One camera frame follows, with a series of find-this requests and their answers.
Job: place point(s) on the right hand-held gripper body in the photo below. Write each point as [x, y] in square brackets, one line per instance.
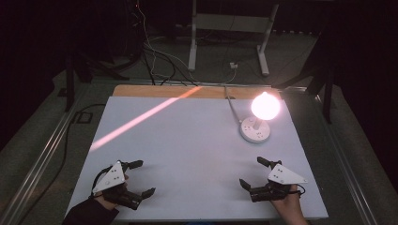
[283, 176]

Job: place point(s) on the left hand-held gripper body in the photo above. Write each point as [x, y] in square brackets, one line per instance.
[112, 178]

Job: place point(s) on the person's left hand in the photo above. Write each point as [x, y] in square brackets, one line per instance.
[106, 202]

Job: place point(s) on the person's right hand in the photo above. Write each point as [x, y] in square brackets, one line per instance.
[289, 207]

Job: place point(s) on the round white power socket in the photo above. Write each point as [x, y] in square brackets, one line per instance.
[250, 132]

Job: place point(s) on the white table sheet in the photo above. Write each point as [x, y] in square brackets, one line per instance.
[187, 156]

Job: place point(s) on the glowing round globe lamp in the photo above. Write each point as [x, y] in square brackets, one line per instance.
[265, 106]

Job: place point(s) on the black square floor plate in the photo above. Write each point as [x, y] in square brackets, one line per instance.
[84, 117]

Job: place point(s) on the small white plug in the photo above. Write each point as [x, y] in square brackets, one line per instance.
[233, 65]

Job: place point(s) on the black tripod stand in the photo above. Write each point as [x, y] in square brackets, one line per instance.
[70, 81]

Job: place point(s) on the white metal stand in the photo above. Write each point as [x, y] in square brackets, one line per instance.
[231, 22]

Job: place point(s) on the aluminium floor rail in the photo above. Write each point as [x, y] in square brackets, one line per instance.
[347, 162]
[200, 83]
[40, 162]

